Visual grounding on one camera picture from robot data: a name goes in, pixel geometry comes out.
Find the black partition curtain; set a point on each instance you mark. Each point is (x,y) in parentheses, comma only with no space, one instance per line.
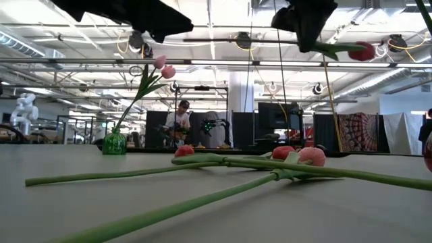
(242,130)
(155,128)
(324,133)

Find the long ceiling light strip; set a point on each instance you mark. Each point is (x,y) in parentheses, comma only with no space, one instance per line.
(290,63)
(219,62)
(413,65)
(364,64)

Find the black metal frame rig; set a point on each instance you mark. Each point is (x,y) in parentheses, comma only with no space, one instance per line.
(202,88)

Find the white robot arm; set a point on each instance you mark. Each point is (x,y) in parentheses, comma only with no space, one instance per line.
(25,111)

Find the red patterned tapestry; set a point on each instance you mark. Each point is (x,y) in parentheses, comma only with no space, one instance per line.
(357,133)

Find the silver ventilation duct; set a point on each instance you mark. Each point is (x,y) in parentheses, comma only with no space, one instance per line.
(20,45)

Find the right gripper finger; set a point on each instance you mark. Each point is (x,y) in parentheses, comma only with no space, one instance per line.
(303,42)
(314,38)

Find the white square pillar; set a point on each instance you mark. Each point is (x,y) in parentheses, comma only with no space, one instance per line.
(239,91)

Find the person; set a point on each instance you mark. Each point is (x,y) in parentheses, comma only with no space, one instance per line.
(179,121)
(427,130)

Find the white hanging cloth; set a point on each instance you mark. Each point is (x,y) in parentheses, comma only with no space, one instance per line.
(403,133)

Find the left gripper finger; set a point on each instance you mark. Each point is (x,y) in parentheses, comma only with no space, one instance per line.
(168,30)
(165,13)

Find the pink artificial tulip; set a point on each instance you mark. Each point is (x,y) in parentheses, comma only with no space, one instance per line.
(168,72)
(160,62)
(312,157)

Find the green glass vase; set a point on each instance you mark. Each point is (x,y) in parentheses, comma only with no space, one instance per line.
(114,143)

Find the black monitor screen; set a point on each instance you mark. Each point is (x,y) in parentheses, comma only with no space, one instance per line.
(275,116)

